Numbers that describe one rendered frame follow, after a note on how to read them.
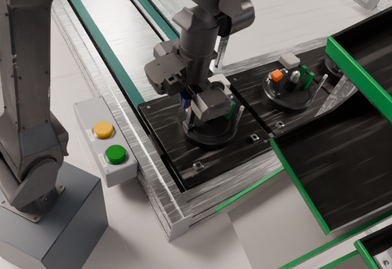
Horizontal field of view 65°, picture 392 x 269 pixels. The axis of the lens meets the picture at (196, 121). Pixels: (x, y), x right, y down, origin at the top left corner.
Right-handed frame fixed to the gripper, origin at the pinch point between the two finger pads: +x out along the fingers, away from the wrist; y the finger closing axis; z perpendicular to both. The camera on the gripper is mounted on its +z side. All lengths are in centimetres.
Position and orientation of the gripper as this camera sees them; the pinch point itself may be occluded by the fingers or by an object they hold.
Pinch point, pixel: (186, 95)
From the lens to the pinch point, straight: 59.5
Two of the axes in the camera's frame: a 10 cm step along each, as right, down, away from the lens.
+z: -8.5, 3.1, -4.3
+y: 5.1, 7.1, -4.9
